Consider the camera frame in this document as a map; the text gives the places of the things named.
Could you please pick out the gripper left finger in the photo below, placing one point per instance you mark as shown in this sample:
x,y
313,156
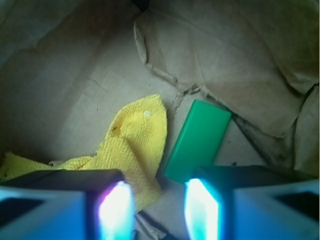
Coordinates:
x,y
67,205

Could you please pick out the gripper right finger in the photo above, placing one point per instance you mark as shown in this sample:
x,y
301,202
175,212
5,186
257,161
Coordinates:
x,y
256,202

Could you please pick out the green rectangular block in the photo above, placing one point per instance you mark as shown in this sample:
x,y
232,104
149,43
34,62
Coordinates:
x,y
198,141

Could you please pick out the yellow textured cloth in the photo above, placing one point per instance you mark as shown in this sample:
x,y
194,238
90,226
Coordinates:
x,y
133,144

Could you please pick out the brown paper bag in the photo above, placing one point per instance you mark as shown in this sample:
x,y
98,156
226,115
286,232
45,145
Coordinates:
x,y
68,66

